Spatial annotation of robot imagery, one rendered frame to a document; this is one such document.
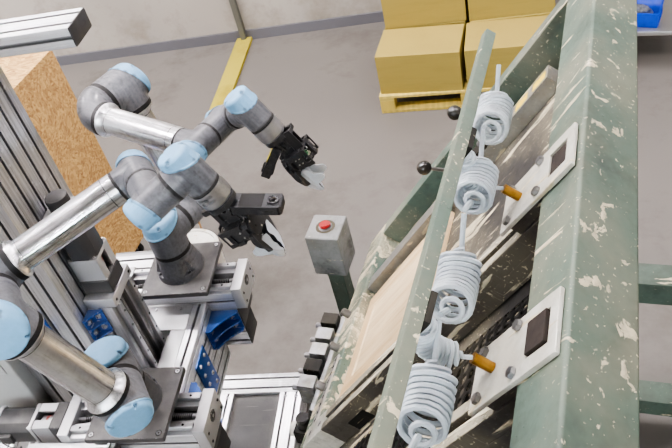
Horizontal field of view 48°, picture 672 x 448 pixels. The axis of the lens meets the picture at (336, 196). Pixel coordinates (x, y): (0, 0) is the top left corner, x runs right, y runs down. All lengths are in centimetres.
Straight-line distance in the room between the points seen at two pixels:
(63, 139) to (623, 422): 308
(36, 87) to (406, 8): 227
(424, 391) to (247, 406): 219
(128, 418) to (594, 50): 129
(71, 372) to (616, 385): 121
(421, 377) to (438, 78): 369
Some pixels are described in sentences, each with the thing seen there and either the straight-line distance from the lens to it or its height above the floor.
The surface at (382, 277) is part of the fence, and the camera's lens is 229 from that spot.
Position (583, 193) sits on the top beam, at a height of 191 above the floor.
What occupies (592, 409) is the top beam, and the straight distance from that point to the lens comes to 87.
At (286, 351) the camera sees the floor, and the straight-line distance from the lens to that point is 345.
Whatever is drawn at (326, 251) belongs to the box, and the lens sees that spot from 255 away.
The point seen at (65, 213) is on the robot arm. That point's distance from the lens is 170.
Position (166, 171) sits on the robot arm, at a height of 176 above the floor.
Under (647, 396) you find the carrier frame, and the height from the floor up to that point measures 18.
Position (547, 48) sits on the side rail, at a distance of 198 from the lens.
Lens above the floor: 261
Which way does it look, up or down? 39 degrees down
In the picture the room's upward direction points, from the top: 15 degrees counter-clockwise
